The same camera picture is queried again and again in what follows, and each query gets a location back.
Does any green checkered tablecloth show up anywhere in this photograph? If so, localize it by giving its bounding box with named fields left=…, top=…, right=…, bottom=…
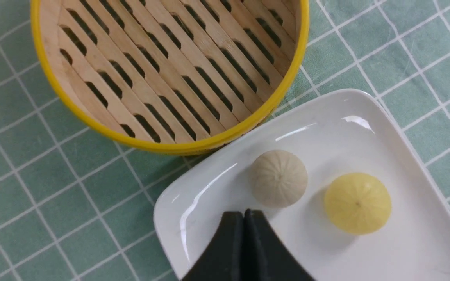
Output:
left=0, top=0, right=450, bottom=281

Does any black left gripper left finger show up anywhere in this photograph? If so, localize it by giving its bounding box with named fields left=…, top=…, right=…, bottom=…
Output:
left=182, top=212, right=243, bottom=281

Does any white steamed bun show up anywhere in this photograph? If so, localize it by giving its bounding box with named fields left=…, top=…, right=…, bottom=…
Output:
left=248, top=150, right=308, bottom=208

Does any yellow-rimmed bamboo steamer basket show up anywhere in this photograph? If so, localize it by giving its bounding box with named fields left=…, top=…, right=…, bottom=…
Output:
left=30, top=0, right=310, bottom=155

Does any white square plate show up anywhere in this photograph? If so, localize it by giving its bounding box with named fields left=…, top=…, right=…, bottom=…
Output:
left=154, top=89, right=450, bottom=281

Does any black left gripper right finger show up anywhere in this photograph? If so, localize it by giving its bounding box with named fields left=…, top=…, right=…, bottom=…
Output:
left=243, top=209, right=315, bottom=281

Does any yellow steamed bun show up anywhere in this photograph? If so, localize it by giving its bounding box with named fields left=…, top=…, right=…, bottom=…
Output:
left=323, top=173, right=392, bottom=235

